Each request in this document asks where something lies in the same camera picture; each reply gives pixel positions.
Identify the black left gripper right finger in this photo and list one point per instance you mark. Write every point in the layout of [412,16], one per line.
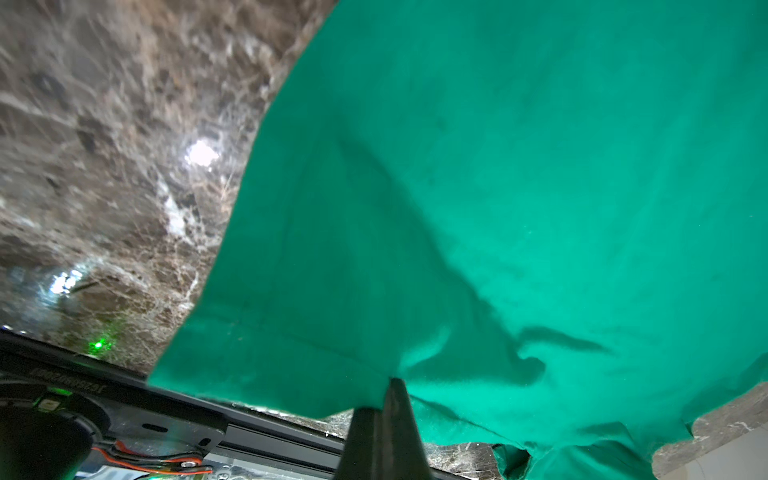
[402,452]

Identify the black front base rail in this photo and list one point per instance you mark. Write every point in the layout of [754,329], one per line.
[180,414]

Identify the green t-shirt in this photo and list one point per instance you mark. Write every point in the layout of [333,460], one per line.
[548,218]

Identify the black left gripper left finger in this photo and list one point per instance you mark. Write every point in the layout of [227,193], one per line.
[361,456]

